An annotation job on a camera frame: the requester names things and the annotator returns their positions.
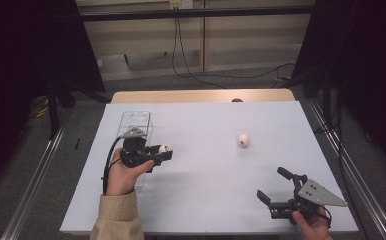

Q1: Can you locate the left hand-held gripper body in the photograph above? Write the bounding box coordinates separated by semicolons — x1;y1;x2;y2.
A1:
120;127;157;174

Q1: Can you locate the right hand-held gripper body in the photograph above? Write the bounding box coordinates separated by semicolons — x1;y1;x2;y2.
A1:
268;173;348;225

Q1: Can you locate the clear plastic container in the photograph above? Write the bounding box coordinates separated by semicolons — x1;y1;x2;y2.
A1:
115;110;154;192

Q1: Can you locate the white egg with dark mark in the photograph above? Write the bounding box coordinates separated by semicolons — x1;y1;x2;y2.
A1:
237;133;250;148

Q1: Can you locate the person's left hand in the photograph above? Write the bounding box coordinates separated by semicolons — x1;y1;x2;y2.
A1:
106;148;155;197

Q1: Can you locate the person's right hand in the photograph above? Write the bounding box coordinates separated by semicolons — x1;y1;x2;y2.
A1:
292;206;331;240

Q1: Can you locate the white table board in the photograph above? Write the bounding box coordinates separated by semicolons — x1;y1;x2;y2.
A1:
59;100;359;234

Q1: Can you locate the black metal stand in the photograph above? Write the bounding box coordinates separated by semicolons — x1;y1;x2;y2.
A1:
45;79;61;140

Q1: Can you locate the black curtain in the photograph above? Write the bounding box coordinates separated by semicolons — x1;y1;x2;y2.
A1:
292;0;386;178
0;0;106;194

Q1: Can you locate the black horizontal bar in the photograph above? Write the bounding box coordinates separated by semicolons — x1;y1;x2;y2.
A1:
79;5;315;23

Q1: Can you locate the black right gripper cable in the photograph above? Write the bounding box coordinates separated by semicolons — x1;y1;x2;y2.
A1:
315;205;333;230

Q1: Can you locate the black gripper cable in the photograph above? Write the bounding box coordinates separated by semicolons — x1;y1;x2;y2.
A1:
315;205;333;230
101;135;124;195

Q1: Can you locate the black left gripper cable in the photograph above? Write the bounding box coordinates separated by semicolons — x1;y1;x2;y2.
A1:
101;135;124;195

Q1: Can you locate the metal floor rail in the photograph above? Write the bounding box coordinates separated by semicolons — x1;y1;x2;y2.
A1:
307;99;386;240
0;109;71;240

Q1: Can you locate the black cable bundle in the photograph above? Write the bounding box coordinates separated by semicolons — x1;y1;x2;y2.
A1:
314;89;350;201

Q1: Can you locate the yellow cable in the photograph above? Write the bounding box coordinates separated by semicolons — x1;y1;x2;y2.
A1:
35;105;51;119

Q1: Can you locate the black hanging wall cable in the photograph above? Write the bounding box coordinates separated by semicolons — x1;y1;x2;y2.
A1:
171;17;229;90

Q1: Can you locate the black floor cable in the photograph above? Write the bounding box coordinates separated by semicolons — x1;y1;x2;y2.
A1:
180;62;296;80

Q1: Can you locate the white wall socket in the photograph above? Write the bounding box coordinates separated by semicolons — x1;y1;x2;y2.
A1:
169;0;194;10

